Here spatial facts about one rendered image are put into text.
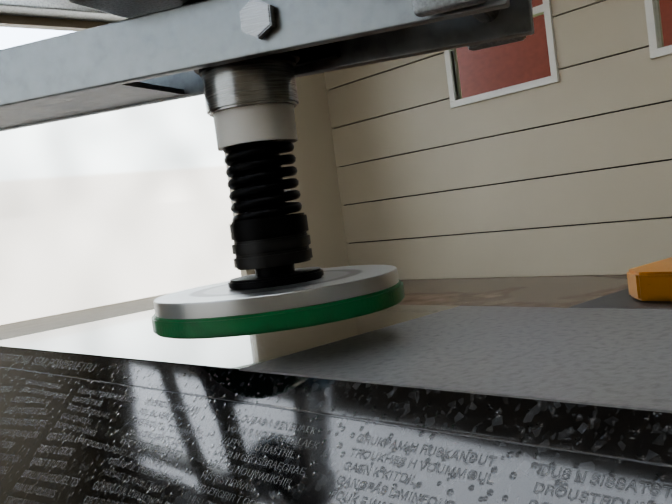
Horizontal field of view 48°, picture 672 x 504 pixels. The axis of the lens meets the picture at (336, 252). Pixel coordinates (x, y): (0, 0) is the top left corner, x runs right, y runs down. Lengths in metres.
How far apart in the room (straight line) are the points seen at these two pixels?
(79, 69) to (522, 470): 0.49
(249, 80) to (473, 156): 7.67
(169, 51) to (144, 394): 0.29
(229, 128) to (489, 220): 7.60
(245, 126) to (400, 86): 8.36
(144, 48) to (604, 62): 6.90
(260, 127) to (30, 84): 0.22
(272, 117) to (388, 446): 0.30
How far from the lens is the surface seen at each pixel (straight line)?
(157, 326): 0.63
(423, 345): 0.59
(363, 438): 0.47
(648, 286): 1.10
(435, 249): 8.73
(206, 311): 0.57
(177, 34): 0.64
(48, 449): 0.76
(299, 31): 0.58
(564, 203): 7.67
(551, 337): 0.58
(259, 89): 0.63
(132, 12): 0.68
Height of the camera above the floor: 0.92
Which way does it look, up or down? 3 degrees down
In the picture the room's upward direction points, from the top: 7 degrees counter-clockwise
